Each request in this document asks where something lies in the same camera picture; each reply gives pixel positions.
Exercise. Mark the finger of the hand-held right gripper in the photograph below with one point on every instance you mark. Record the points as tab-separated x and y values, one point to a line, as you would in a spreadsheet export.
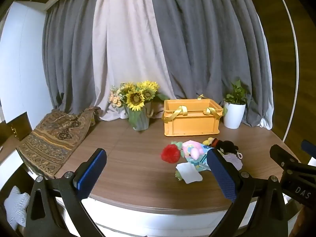
281	156
309	148

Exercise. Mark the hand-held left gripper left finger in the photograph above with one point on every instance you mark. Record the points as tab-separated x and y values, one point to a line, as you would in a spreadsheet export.
90	175

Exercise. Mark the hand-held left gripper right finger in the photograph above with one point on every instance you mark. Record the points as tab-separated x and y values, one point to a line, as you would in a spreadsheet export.
222	175

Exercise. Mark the pastel pink plush toy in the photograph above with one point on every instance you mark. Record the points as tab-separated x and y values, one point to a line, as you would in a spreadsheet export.
195	150

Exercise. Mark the red plush strawberry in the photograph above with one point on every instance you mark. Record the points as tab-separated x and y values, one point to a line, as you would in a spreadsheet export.
170	153

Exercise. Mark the orange plastic crate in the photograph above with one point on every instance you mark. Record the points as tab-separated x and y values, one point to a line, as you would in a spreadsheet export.
192	126

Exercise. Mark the lavender plush toy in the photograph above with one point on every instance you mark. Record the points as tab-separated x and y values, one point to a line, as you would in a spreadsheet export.
233	160

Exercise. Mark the black plush toy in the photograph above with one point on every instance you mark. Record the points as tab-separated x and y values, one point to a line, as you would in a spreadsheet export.
227	145

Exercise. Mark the yellow plush toy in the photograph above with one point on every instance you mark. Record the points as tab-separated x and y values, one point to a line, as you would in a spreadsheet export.
207	141

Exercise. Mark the green plush toy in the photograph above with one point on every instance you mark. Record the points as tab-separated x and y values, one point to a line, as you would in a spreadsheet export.
178	175

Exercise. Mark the brown patterned cloth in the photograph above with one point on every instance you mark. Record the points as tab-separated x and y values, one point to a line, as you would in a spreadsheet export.
54	135

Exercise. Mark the white plant pot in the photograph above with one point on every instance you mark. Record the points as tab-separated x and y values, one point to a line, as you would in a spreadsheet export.
233	116

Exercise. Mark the grey flower vase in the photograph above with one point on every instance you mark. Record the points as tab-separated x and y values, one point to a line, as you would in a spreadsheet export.
142	121

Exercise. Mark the striped white cloth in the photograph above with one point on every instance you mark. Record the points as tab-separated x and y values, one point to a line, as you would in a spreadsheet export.
17	202

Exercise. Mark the white curved pole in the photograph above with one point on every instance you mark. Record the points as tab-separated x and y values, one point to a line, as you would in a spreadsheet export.
295	66

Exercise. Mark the brown wooden panel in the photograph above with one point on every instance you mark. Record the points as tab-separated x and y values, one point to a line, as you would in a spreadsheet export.
17	128

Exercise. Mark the sunflower bouquet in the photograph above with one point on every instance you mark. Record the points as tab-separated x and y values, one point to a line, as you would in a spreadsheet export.
134	98

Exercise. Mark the grey curtain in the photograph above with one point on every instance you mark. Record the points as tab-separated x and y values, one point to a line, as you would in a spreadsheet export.
69	54
209	42

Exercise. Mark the white curtain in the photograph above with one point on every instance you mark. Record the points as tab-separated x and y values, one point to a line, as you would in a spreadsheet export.
123	54

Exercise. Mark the white cabinet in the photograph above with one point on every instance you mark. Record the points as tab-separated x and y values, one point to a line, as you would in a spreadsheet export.
22	66

